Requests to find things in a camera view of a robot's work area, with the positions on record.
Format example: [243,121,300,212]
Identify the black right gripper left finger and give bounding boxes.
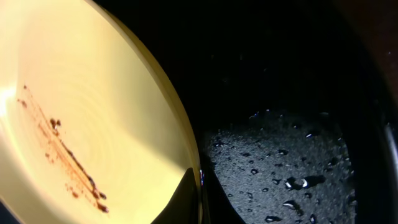
[152,168,199,224]

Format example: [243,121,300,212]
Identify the yellow plate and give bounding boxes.
[1,1,202,223]

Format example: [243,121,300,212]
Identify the round black tray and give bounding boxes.
[100,1,397,223]

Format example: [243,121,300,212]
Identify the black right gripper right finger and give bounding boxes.
[201,155,245,224]

